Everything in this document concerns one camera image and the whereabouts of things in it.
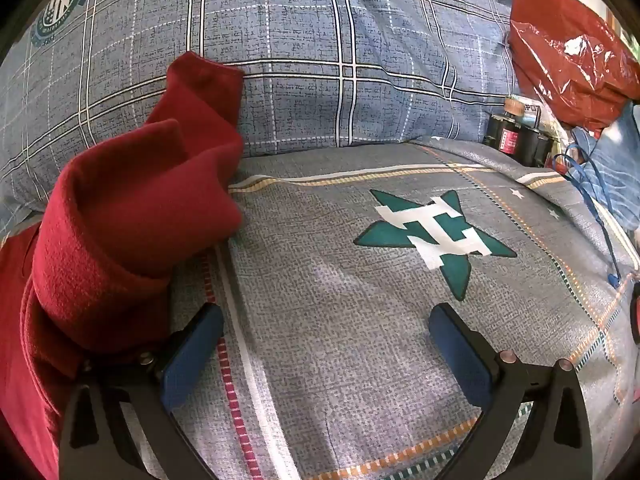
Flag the blue cord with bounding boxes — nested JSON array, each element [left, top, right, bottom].
[[553, 143, 624, 290]]

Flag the blue plaid pillow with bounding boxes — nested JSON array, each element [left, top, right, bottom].
[[1, 0, 518, 230]]

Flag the red plastic bag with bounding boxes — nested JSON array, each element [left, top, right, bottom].
[[509, 0, 639, 130]]

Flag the dark bottles with red label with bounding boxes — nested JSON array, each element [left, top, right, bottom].
[[483, 96, 553, 167]]

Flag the grey star-pattern bed sheet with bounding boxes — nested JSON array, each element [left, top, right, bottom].
[[167, 138, 639, 479]]

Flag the red sweater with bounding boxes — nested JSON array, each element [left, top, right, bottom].
[[1, 52, 243, 479]]

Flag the blue denim cloth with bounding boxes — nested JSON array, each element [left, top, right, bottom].
[[570, 101, 640, 232]]

